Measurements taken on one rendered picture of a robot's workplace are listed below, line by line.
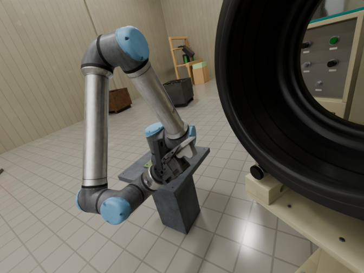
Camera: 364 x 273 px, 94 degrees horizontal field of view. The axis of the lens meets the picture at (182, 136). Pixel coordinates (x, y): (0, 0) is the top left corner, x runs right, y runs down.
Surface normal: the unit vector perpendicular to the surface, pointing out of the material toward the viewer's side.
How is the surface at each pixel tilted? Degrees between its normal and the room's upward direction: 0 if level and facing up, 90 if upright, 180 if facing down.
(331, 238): 0
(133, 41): 84
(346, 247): 0
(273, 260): 0
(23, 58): 90
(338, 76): 90
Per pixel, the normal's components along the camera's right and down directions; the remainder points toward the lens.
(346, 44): -0.86, 0.36
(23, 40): 0.84, 0.06
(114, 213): -0.29, 0.21
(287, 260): -0.21, -0.89
